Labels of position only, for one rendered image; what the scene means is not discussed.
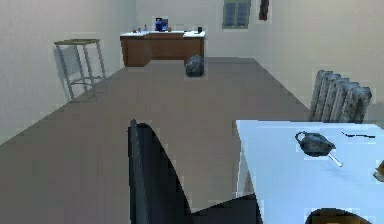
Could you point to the grey radiator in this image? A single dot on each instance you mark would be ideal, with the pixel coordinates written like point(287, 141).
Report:
point(338, 98)

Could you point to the grey metal stool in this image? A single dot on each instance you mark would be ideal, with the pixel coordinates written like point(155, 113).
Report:
point(81, 66)

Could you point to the blue box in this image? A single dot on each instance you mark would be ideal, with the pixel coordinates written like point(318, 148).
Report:
point(161, 24)

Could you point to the dark red wall hanging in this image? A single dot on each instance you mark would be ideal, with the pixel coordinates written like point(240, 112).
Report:
point(264, 9)

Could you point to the brown wooden desk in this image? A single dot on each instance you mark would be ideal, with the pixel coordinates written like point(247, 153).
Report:
point(160, 48)

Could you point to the black cup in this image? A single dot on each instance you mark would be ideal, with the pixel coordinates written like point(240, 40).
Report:
point(199, 30)

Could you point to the black chair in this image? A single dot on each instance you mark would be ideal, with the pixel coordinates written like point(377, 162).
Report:
point(156, 186)

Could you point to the thin black utensil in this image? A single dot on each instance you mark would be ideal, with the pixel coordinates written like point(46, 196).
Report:
point(358, 135)

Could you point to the dark grey garbage bag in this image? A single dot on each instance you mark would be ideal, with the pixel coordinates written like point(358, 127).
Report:
point(195, 66)

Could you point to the grey framed window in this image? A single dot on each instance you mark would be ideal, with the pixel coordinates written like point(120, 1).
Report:
point(237, 14)

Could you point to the white table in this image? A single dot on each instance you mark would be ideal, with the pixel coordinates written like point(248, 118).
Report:
point(300, 190)

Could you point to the gray ceramic pitcher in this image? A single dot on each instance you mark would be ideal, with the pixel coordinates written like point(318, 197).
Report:
point(315, 144)

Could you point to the tan small object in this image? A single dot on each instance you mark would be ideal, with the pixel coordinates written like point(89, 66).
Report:
point(380, 171)

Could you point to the silver utensil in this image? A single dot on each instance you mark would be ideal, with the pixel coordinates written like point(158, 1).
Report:
point(335, 160)

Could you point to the brown round bowl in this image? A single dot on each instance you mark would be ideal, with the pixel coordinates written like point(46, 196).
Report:
point(335, 216)

